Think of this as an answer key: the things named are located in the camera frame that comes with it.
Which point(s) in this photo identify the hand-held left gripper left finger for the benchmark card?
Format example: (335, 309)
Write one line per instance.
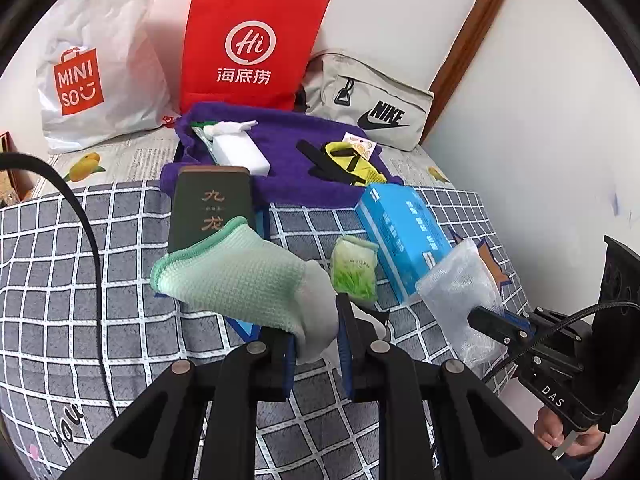
(281, 375)

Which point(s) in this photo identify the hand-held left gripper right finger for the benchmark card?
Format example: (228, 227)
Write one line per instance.
(346, 365)

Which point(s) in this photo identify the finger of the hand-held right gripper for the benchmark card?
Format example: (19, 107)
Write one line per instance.
(490, 325)
(525, 325)

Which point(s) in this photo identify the clear plastic bag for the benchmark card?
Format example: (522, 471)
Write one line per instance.
(455, 285)

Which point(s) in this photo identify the green sock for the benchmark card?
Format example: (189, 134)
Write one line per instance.
(235, 270)

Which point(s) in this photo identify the white box with bottle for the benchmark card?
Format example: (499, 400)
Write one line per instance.
(240, 155)

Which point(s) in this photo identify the white sock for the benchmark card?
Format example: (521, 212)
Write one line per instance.
(227, 127)

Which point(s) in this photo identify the person's right hand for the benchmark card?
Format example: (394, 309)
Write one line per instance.
(550, 435)

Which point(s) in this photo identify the green snack packet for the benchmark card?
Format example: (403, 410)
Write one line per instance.
(352, 270)

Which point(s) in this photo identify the blue tissue pack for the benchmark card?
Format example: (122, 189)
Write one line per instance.
(400, 235)

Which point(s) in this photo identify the dark green box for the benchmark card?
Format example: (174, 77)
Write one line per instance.
(210, 195)

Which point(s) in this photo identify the purple towel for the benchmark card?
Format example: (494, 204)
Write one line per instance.
(290, 175)

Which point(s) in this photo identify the grey checked bed sheet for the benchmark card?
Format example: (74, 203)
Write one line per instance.
(100, 285)

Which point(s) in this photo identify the patterned paper tag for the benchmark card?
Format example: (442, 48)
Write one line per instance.
(357, 145)

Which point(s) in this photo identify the grey waist bag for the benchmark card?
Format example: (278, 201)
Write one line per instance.
(380, 95)

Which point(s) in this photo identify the brown cardboard box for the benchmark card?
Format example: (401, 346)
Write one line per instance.
(15, 185)

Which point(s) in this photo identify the red paper bag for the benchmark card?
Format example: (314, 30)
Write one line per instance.
(250, 20)

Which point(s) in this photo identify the white plastic shopping bag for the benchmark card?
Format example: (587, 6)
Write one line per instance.
(110, 35)

